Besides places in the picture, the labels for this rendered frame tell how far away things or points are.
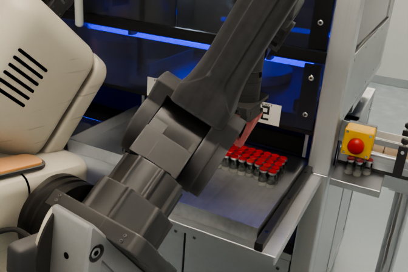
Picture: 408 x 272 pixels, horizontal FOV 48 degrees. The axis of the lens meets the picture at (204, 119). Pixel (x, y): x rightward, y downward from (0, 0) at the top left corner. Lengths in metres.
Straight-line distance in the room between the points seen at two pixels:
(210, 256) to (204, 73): 1.16
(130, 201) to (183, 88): 0.12
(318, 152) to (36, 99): 0.90
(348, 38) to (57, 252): 0.90
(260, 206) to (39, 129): 0.69
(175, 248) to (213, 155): 1.16
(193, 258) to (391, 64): 4.61
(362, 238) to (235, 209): 1.71
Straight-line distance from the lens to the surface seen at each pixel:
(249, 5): 0.43
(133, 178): 0.43
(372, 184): 1.30
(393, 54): 5.85
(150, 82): 1.41
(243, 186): 1.16
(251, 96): 0.83
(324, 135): 1.24
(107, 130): 1.44
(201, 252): 1.57
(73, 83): 0.51
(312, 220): 1.35
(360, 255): 2.58
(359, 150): 1.20
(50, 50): 0.48
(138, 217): 0.42
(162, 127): 0.47
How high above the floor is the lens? 1.45
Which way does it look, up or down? 21 degrees down
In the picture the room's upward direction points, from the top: 4 degrees clockwise
